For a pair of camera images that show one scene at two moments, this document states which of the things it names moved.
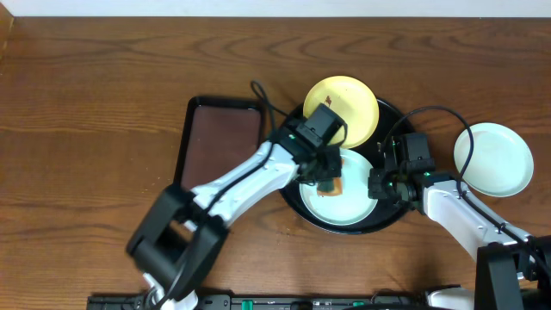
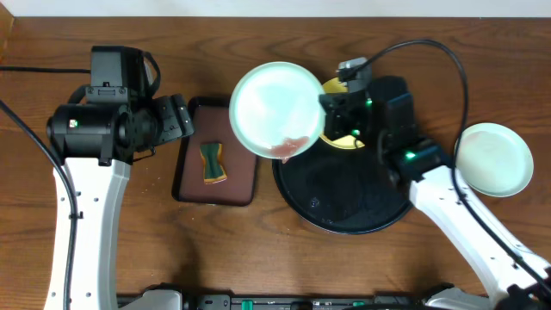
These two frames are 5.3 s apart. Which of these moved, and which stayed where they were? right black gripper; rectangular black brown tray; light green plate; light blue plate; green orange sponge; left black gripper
Moved: green orange sponge; left black gripper; light green plate; right black gripper
Stayed: light blue plate; rectangular black brown tray
